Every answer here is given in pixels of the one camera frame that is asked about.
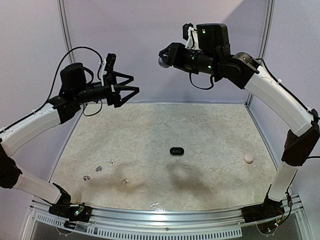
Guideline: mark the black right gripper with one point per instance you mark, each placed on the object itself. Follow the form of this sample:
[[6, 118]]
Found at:
[[180, 57]]

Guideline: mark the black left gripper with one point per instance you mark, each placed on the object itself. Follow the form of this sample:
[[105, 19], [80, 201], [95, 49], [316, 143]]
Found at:
[[114, 97]]

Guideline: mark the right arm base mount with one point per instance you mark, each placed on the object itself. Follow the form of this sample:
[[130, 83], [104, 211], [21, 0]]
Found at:
[[262, 211]]

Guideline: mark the aluminium corner post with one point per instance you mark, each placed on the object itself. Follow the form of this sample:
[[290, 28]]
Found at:
[[261, 14], [64, 24]]

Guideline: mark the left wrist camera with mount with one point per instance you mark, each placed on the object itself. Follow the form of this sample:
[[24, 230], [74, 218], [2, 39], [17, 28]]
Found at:
[[106, 65]]

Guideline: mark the perforated white front panel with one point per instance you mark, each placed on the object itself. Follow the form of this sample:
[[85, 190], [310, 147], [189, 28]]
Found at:
[[53, 228]]

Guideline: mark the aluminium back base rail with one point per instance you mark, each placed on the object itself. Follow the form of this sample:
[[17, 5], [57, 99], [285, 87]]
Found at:
[[187, 102]]

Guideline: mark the purple silver earbud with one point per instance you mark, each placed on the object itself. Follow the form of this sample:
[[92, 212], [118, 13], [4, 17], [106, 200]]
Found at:
[[86, 178], [98, 169]]

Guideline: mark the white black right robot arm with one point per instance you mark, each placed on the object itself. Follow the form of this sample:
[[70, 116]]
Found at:
[[207, 50]]

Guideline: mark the aluminium left corner post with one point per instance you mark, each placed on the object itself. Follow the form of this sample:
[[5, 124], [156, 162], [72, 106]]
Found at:
[[64, 24]]

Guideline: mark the blue-grey oval charging case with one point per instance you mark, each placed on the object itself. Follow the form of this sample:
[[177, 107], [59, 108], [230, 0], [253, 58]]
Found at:
[[162, 63]]

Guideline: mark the black earbud charging case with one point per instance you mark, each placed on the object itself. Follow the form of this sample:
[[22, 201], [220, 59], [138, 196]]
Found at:
[[176, 151]]

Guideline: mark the aluminium front rail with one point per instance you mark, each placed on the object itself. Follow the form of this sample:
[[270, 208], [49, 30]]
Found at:
[[291, 225]]

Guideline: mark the aluminium right corner post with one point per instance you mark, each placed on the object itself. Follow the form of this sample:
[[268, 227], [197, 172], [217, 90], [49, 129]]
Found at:
[[261, 14]]

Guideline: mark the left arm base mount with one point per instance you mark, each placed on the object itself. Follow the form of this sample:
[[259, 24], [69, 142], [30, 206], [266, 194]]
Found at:
[[72, 212]]

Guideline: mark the pink round charging case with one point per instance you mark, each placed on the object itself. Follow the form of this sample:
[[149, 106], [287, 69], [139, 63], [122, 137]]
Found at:
[[248, 158]]

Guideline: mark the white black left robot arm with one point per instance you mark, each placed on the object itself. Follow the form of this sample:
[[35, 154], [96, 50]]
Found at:
[[75, 92]]

